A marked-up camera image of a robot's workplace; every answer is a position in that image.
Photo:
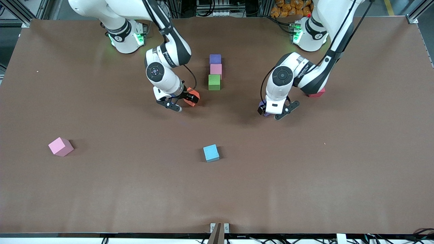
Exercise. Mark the aluminium frame profile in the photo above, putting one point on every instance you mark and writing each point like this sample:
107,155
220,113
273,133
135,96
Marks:
420,8
23,13

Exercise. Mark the green foam cube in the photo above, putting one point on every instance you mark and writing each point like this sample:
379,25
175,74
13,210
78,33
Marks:
214,81

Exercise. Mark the brown table mat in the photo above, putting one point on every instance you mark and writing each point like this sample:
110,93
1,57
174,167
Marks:
135,186

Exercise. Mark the pink foam cube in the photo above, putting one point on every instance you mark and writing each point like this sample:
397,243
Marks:
60,146
216,69

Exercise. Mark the orange plastic bags pile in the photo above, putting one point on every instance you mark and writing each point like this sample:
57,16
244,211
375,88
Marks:
288,8

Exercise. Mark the purple foam cube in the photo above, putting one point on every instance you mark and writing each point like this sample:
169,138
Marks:
215,59
268,115

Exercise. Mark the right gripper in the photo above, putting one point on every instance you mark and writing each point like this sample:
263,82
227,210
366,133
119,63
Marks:
183,95

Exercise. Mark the orange foam cube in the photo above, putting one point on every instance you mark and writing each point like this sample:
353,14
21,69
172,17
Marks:
192,104

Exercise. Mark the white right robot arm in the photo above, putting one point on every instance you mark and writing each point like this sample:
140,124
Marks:
166,79

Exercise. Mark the aluminium profile post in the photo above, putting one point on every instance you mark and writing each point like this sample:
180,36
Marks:
341,239

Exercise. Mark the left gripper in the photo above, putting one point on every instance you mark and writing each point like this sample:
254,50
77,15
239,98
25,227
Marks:
261,109

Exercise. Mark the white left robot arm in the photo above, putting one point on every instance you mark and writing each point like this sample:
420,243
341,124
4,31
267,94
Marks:
288,88

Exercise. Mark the red foam cube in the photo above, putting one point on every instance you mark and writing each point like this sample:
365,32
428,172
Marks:
318,94

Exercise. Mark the cyan foam cube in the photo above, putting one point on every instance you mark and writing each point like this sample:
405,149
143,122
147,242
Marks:
211,153

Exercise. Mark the small metal bracket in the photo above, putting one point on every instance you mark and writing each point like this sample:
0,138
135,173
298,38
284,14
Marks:
226,227

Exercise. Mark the metal equipment rack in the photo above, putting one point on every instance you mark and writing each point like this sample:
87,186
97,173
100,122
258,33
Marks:
220,8

